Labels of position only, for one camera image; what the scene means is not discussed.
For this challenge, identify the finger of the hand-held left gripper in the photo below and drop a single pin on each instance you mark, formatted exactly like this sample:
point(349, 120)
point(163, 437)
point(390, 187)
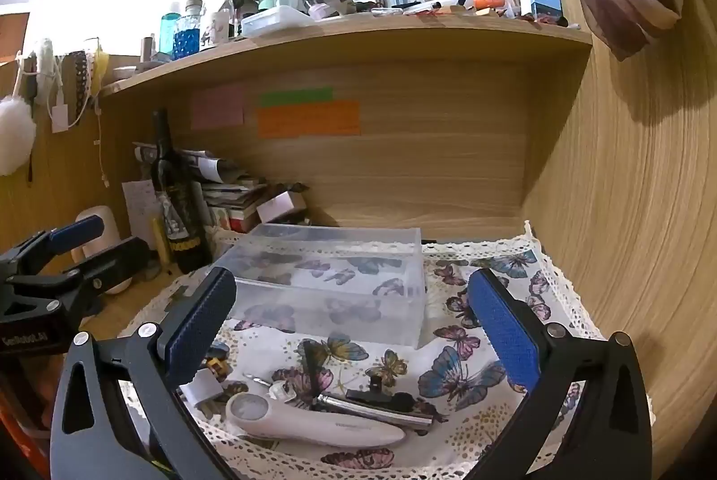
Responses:
point(75, 232)
point(115, 262)

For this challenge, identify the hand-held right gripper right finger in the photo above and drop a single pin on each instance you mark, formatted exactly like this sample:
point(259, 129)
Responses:
point(505, 335)

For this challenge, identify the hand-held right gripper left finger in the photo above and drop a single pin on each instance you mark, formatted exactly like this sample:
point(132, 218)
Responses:
point(203, 324)

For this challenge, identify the white rounded device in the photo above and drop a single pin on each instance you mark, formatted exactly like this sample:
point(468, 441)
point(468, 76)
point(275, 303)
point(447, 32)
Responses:
point(101, 228)

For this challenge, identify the small gold black object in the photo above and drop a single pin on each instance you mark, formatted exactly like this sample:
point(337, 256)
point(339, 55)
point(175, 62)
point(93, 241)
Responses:
point(216, 365)

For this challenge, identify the yellow pencil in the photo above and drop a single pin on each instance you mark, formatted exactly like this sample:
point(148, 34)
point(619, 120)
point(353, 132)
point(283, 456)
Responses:
point(160, 240)

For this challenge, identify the white paper note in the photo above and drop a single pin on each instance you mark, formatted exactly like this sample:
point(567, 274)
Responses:
point(140, 205)

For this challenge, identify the white square charger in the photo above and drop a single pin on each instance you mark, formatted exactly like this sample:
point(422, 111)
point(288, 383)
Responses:
point(203, 388)

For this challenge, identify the butterfly print lace tablecloth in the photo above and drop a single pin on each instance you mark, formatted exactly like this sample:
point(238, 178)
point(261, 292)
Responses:
point(448, 373)

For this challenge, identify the thin metal tool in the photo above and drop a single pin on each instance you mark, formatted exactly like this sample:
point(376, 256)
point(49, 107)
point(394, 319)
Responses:
point(255, 379)

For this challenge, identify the dark wine bottle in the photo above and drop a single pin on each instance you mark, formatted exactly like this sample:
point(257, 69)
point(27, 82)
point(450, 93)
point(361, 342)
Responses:
point(176, 211)

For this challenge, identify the black stick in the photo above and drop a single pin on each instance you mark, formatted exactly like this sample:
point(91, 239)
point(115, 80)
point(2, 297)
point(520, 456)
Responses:
point(311, 365)

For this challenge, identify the white hanging tag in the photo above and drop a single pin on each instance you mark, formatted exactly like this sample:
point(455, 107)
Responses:
point(59, 117)

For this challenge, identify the black key fob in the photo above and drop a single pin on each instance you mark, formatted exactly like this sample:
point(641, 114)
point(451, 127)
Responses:
point(404, 401)

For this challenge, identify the stack of books and magazines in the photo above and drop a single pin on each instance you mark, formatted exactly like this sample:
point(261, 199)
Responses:
point(229, 194)

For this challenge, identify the clear plastic storage box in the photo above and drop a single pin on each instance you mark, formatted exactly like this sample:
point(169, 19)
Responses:
point(330, 284)

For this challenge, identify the small white pink box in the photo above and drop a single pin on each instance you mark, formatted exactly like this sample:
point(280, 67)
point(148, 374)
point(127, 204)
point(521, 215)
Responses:
point(280, 206)

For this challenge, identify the black clip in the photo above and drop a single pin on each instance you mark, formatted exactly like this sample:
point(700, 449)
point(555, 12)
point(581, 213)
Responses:
point(371, 390)

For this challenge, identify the white handheld magnifier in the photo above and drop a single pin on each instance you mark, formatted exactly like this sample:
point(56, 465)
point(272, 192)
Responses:
point(313, 427)

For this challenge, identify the silver metal tube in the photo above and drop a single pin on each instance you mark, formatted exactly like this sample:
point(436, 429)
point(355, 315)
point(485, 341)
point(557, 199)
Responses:
point(372, 408)

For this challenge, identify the patterned hanging ribbon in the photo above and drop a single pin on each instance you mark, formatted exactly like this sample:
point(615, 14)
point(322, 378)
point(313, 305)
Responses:
point(84, 75)

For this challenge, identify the yellow hanging object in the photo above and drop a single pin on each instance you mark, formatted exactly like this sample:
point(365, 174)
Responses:
point(101, 65)

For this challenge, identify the pink sticky note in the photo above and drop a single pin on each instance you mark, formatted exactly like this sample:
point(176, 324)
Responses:
point(217, 107)

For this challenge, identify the wooden shelf unit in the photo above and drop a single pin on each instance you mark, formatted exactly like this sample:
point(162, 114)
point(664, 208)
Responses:
point(448, 132)

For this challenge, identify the blue liquid bottle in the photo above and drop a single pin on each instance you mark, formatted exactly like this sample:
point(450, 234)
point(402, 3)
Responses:
point(168, 30)

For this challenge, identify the blue bead bottle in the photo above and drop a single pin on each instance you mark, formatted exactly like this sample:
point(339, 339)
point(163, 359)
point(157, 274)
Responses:
point(188, 32)

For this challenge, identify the orange sticky note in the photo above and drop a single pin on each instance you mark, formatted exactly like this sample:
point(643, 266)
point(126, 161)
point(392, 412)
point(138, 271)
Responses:
point(309, 119)

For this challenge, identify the green sticky note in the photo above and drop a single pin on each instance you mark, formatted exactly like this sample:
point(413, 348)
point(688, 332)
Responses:
point(296, 95)

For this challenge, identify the white small bottle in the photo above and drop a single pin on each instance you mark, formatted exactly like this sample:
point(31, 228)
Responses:
point(219, 24)

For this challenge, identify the white plastic lidded box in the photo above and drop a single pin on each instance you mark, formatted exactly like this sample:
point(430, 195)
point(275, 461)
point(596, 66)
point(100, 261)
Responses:
point(275, 20)

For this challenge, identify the orange tube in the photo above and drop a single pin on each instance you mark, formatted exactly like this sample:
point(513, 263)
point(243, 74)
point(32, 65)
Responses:
point(489, 1)

